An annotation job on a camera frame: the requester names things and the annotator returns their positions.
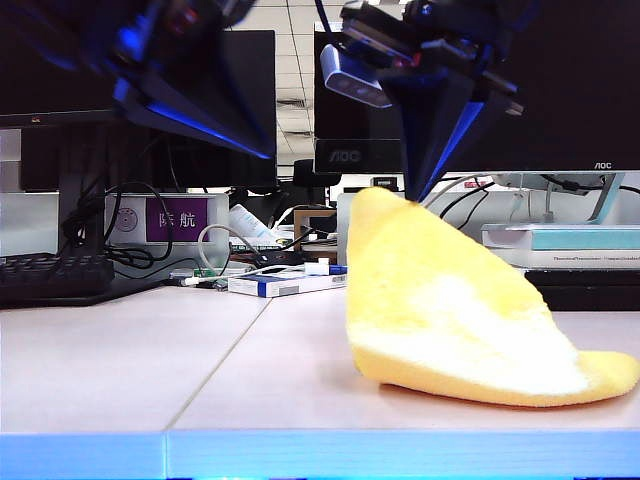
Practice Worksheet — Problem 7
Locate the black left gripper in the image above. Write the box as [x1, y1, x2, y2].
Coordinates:
[112, 0, 278, 161]

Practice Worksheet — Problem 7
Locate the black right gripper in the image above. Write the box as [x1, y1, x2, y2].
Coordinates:
[342, 0, 526, 205]

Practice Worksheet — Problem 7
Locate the yellow microfibre rag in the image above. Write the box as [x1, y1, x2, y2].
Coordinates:
[344, 187, 640, 409]

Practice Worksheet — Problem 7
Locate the black AOC monitor rear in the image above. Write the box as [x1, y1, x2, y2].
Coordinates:
[313, 21, 414, 176]

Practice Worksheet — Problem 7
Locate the plain black monitor rear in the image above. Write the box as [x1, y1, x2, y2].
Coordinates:
[219, 30, 278, 190]

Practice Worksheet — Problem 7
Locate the grey desk partition panel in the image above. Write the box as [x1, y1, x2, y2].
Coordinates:
[335, 191, 640, 271]

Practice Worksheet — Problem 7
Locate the purple name plate holder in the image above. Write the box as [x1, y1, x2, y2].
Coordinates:
[104, 193, 230, 247]

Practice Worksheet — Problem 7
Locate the white paper packet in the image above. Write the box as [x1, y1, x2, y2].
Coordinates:
[228, 204, 275, 242]

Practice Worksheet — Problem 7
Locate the black monitor stand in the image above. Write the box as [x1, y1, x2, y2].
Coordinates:
[57, 123, 169, 307]

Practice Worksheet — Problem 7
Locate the white-edged AOC monitor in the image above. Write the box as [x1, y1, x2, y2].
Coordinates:
[429, 0, 640, 175]

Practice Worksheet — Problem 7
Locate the black-bezel computer monitor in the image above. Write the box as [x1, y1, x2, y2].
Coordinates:
[0, 0, 217, 130]

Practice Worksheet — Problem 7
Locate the small wooden box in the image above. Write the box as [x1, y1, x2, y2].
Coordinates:
[292, 208, 338, 253]

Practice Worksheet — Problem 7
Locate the small green circuit board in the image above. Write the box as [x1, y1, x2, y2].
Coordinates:
[169, 268, 229, 291]

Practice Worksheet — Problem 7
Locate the teal-covered book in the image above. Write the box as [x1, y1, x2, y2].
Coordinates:
[480, 223, 640, 252]

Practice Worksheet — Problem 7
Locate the silver monitor stand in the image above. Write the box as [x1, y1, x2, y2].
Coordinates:
[492, 172, 640, 226]

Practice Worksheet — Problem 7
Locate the white-spined book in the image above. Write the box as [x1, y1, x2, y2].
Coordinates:
[502, 248, 640, 270]

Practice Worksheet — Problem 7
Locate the white and blue box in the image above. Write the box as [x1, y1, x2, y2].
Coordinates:
[227, 272, 349, 299]

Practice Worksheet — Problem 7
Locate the frosted desk partition panel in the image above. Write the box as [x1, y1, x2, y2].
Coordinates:
[0, 192, 60, 257]

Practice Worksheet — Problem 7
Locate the black keyboard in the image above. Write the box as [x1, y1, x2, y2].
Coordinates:
[0, 252, 116, 300]

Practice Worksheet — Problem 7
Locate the thin black-spined book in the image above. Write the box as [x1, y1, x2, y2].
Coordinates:
[522, 267, 640, 289]

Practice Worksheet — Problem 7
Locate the beige monitor cable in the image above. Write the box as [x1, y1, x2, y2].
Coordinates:
[424, 174, 484, 209]

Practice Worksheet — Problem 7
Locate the black monitor power cable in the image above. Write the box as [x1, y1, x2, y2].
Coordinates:
[439, 182, 496, 232]

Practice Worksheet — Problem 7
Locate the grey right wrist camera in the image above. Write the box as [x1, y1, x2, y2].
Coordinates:
[319, 43, 397, 110]

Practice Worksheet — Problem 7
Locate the black looped cable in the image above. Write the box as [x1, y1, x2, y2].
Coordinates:
[102, 181, 175, 265]

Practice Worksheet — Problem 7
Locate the white looped cable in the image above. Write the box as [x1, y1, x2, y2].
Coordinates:
[197, 224, 261, 279]

